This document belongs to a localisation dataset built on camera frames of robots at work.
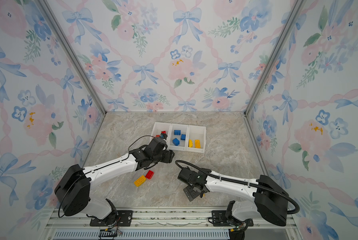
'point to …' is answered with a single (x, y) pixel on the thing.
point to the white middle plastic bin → (184, 129)
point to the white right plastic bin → (196, 132)
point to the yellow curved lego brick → (190, 143)
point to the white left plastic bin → (159, 127)
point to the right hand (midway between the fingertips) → (195, 189)
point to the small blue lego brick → (183, 137)
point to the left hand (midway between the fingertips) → (171, 152)
